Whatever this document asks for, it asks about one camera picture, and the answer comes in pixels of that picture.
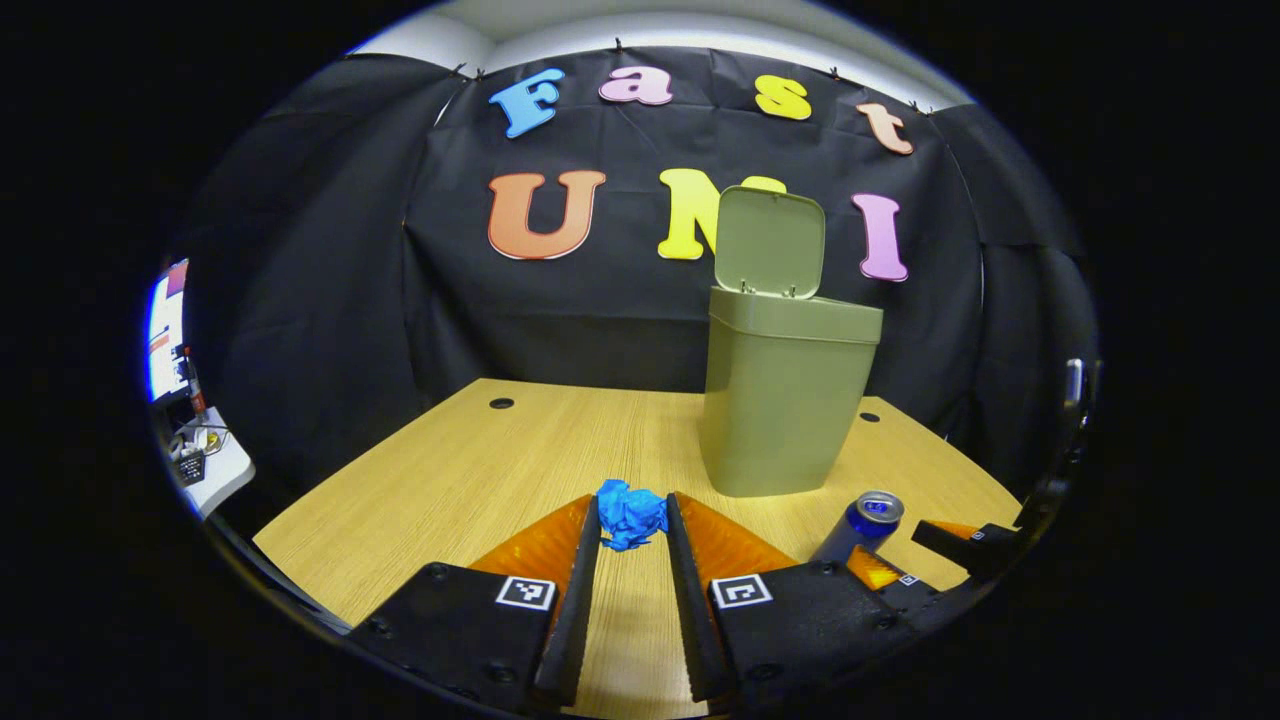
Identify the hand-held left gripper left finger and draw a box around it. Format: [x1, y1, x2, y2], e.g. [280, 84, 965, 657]
[345, 492, 604, 713]

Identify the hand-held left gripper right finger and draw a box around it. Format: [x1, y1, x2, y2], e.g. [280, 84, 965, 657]
[665, 490, 916, 706]

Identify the blue silver pop can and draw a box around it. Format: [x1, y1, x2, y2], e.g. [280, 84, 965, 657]
[808, 490, 906, 567]

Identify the blue paper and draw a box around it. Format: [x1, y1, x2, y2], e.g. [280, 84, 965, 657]
[596, 478, 669, 553]

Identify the green desktop garbage bin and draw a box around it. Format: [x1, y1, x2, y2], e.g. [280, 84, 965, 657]
[698, 185, 885, 498]

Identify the wooden desktop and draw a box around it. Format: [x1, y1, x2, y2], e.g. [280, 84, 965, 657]
[252, 377, 1023, 720]

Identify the white side table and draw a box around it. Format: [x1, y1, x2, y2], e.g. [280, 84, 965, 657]
[165, 405, 256, 519]

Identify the black backdrop cloth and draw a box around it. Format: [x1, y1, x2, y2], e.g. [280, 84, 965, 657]
[175, 45, 1101, 521]

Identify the computer monitor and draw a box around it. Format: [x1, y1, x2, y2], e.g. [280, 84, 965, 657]
[147, 258, 193, 403]

